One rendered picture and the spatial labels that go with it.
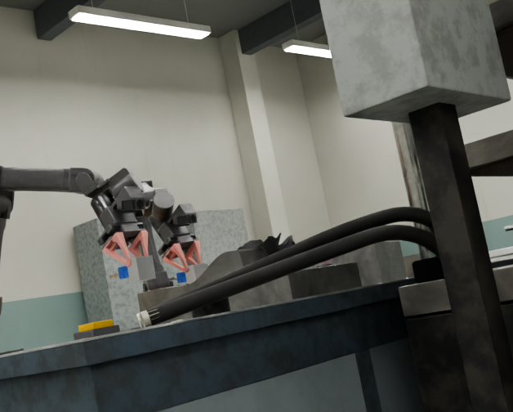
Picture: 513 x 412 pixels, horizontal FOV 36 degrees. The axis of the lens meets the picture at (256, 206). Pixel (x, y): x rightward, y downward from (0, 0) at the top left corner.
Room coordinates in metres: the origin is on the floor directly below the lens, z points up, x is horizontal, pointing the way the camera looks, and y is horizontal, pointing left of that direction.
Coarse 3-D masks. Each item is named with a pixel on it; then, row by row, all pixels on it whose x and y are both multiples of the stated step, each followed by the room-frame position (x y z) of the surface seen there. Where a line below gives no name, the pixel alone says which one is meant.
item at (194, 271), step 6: (198, 264) 2.10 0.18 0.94; (204, 264) 2.12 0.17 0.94; (192, 270) 2.09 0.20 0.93; (198, 270) 2.10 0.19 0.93; (204, 270) 2.12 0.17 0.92; (174, 276) 2.17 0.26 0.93; (180, 276) 2.13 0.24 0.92; (186, 276) 2.11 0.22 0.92; (192, 276) 2.09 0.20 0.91; (198, 276) 2.10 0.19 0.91; (180, 282) 2.13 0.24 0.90; (192, 282) 2.10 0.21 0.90
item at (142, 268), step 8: (144, 256) 1.80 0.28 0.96; (152, 256) 1.82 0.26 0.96; (136, 264) 1.78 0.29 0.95; (144, 264) 1.80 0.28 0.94; (152, 264) 1.82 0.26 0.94; (120, 272) 1.83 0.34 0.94; (128, 272) 1.81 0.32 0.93; (136, 272) 1.79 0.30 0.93; (144, 272) 1.80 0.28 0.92; (152, 272) 1.81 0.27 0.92; (136, 280) 1.79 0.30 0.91
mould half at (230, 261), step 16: (224, 256) 1.78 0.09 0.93; (240, 256) 1.75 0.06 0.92; (256, 256) 1.79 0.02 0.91; (208, 272) 1.82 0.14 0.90; (224, 272) 1.79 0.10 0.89; (304, 272) 1.71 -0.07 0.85; (320, 272) 1.75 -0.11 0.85; (336, 272) 1.79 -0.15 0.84; (352, 272) 1.84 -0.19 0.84; (176, 288) 1.89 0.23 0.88; (192, 288) 1.86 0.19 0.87; (256, 288) 1.73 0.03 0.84; (272, 288) 1.70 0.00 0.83; (288, 288) 1.67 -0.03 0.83; (304, 288) 1.70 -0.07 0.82; (320, 288) 1.74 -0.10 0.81; (336, 288) 1.78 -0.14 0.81; (352, 288) 1.83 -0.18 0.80; (144, 304) 1.98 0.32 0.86; (240, 304) 1.76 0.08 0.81; (256, 304) 1.73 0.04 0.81
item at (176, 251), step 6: (174, 246) 2.09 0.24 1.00; (180, 246) 2.10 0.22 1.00; (168, 252) 2.11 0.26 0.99; (174, 252) 2.10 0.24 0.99; (180, 252) 2.09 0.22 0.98; (162, 258) 2.13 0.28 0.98; (168, 258) 2.12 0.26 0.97; (180, 258) 2.10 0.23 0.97; (174, 264) 2.11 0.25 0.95; (186, 264) 2.10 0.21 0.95; (186, 270) 2.10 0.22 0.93
